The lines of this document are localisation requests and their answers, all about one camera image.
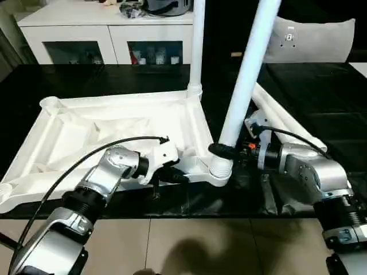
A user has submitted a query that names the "grey cushion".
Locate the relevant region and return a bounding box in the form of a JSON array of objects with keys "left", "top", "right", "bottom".
[{"left": 263, "top": 15, "right": 356, "bottom": 64}]

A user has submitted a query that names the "grey helmet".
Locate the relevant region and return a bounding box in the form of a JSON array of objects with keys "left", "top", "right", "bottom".
[{"left": 145, "top": 0, "right": 193, "bottom": 17}]

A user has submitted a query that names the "black stand base bar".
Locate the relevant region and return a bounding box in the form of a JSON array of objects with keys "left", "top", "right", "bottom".
[{"left": 0, "top": 231, "right": 18, "bottom": 250}]

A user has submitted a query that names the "white plastic table top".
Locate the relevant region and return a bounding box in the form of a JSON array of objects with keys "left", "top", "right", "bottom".
[{"left": 0, "top": 88, "right": 232, "bottom": 214}]

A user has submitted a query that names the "black clutter pile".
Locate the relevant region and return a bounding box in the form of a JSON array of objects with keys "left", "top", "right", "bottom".
[{"left": 119, "top": 2, "right": 145, "bottom": 19}]

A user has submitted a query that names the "white glass-door cabinet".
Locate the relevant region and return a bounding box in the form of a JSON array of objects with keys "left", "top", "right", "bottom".
[{"left": 17, "top": 5, "right": 193, "bottom": 65}]

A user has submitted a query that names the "black left wrist camera cable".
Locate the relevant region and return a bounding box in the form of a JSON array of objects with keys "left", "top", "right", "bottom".
[{"left": 7, "top": 135, "right": 170, "bottom": 275}]

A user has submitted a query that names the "black work mat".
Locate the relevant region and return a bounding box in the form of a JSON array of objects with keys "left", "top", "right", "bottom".
[{"left": 0, "top": 62, "right": 367, "bottom": 220}]

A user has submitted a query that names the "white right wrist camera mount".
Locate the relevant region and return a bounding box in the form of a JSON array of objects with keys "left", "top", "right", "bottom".
[{"left": 243, "top": 110, "right": 272, "bottom": 173}]

